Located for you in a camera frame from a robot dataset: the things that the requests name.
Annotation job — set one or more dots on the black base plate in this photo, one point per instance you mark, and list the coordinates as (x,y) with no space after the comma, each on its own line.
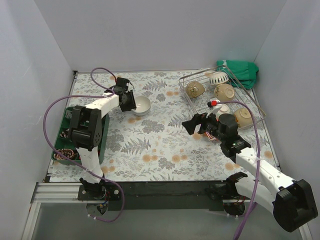
(176,203)

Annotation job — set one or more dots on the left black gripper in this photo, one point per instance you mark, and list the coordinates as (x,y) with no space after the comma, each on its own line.
(128,101)

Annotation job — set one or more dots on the beige bowl green leaf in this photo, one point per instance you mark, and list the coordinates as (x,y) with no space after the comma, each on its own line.
(224,92)

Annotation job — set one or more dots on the clear plastic bag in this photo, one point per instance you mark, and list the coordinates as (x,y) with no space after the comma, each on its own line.
(68,114)

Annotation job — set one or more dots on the plain white bowl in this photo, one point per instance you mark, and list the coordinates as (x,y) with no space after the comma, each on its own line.
(143,106)

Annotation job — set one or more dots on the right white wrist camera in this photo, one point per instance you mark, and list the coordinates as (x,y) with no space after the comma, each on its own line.
(215,106)

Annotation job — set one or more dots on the aluminium frame rail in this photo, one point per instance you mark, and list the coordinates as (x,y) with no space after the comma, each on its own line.
(50,192)

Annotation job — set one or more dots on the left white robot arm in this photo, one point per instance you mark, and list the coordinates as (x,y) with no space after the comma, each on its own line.
(92,180)

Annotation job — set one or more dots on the beige orange flower bowl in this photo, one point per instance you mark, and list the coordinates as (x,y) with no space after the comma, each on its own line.
(243,117)

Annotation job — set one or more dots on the green compartment tray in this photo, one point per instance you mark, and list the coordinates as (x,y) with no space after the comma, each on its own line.
(60,145)

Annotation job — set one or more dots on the orange plastic bowl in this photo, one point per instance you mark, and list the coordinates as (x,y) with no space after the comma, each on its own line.
(210,137)

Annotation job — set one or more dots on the floral tablecloth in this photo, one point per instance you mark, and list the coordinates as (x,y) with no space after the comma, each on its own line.
(156,147)

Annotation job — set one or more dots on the pale green checked bowl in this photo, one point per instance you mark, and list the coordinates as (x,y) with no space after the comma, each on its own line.
(224,109)

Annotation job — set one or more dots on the beige gold dotted bowl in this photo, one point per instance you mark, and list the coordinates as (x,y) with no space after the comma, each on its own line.
(194,89)

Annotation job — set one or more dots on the green folded cloth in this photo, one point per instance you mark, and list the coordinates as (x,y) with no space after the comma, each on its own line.
(241,72)

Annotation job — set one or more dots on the metal wire dish rack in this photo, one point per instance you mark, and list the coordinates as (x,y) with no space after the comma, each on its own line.
(199,105)

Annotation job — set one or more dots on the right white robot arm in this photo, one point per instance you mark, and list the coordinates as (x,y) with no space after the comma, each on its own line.
(290,201)

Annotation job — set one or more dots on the white blue striped bowl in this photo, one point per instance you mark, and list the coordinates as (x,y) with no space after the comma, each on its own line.
(218,77)

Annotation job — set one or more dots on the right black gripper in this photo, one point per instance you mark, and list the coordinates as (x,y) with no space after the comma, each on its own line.
(200,124)

